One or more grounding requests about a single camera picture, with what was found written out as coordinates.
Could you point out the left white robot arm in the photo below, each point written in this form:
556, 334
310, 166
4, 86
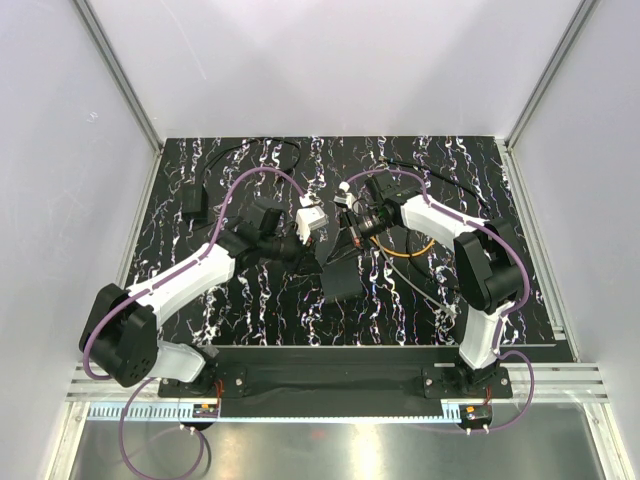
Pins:
120, 338

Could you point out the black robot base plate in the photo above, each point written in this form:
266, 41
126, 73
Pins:
261, 373

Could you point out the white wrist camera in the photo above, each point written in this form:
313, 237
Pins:
344, 198
309, 218

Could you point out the left aluminium frame post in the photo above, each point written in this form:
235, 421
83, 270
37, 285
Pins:
107, 53

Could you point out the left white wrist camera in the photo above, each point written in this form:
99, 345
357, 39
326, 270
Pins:
309, 218

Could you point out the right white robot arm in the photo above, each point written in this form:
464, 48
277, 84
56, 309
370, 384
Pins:
492, 278

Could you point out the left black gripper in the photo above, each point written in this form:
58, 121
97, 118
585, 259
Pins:
306, 260

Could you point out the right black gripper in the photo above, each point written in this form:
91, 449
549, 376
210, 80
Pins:
345, 245

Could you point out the right aluminium frame post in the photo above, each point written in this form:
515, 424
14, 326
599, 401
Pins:
569, 37

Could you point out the aluminium front rail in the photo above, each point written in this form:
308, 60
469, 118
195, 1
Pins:
553, 383

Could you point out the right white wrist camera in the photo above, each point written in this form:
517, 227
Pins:
344, 198

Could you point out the black cable gold connector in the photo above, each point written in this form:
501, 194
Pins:
449, 191

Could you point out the aluminium frame post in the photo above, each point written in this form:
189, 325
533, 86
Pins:
569, 37
107, 53

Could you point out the black marble pattern mat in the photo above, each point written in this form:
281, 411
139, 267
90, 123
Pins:
409, 283

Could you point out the white slotted cable duct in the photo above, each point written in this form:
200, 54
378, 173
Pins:
311, 409

